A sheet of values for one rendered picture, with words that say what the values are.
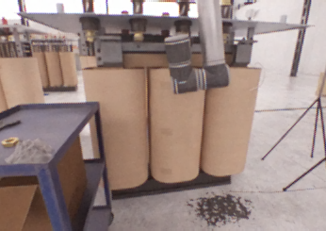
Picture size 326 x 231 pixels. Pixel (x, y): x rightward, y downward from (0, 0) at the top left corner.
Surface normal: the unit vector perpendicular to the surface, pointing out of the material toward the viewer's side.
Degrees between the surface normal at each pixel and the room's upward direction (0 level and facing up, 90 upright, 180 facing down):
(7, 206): 26
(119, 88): 90
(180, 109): 90
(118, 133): 90
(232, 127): 90
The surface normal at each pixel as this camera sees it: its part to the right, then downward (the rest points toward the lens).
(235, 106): 0.18, 0.31
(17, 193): 0.07, -0.72
